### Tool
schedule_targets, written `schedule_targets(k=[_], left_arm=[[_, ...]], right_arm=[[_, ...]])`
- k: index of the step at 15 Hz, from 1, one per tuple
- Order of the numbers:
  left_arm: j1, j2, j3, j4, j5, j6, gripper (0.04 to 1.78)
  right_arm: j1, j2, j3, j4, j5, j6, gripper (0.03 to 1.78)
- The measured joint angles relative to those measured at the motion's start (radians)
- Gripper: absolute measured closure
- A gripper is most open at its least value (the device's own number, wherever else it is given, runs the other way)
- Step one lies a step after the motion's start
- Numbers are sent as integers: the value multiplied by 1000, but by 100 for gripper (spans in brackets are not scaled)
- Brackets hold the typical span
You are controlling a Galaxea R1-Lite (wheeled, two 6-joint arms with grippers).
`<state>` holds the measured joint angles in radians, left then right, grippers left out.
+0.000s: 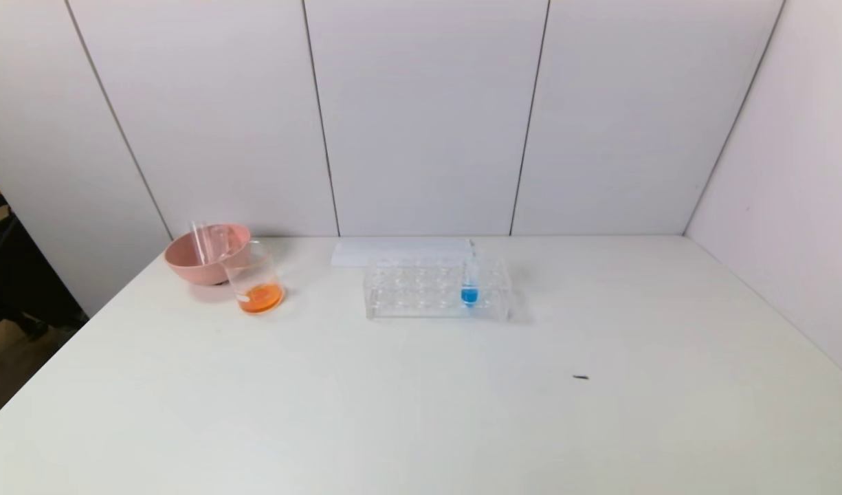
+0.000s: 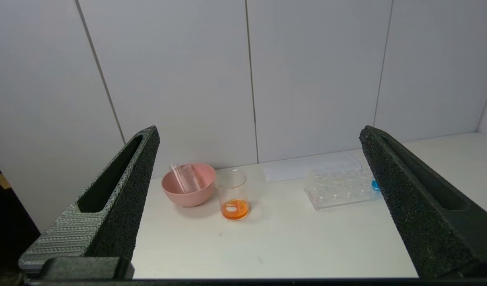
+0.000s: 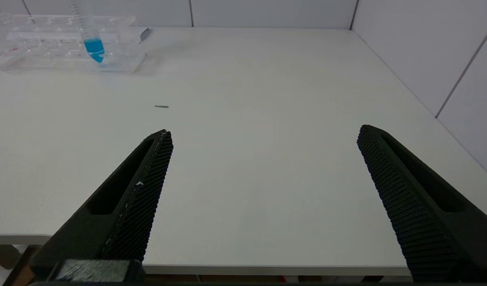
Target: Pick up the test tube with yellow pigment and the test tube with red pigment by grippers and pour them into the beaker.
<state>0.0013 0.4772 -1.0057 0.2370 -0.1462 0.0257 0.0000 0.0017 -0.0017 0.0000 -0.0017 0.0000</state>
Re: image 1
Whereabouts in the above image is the pink plastic bowl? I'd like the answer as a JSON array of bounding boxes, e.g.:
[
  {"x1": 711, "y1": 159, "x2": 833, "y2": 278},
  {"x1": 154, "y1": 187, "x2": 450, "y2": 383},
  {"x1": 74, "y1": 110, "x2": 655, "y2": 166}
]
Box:
[{"x1": 164, "y1": 222, "x2": 252, "y2": 286}]

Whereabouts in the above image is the white paper sheet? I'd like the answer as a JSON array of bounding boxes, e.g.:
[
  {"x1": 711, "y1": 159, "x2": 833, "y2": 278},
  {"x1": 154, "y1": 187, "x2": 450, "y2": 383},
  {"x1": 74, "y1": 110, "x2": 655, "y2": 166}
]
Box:
[{"x1": 331, "y1": 238, "x2": 475, "y2": 267}]

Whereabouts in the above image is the test tube with red pigment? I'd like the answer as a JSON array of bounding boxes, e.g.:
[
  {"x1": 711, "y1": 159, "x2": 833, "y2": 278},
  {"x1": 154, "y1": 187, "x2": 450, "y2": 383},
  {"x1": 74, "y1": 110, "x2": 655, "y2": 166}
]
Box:
[{"x1": 190, "y1": 220, "x2": 214, "y2": 265}]

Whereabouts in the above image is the clear glass beaker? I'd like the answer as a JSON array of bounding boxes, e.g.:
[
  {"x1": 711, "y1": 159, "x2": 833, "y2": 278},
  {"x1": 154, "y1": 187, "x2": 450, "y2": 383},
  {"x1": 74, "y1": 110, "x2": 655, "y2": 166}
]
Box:
[{"x1": 219, "y1": 241, "x2": 285, "y2": 315}]

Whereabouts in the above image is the clear acrylic test tube rack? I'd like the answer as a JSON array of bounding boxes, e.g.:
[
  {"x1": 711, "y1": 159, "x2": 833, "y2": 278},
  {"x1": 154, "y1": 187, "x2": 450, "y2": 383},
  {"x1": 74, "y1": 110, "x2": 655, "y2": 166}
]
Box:
[{"x1": 364, "y1": 253, "x2": 514, "y2": 322}]

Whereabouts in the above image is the test tube with blue pigment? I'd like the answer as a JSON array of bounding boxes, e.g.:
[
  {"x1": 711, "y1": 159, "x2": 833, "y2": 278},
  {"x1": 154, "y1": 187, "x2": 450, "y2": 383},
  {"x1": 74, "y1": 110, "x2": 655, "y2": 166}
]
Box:
[{"x1": 460, "y1": 241, "x2": 481, "y2": 307}]

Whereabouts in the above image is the test tube with yellow pigment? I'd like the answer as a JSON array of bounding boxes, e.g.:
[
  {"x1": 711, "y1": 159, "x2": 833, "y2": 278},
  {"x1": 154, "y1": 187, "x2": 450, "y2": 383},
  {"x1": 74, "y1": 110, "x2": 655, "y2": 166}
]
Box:
[{"x1": 209, "y1": 223, "x2": 237, "y2": 261}]

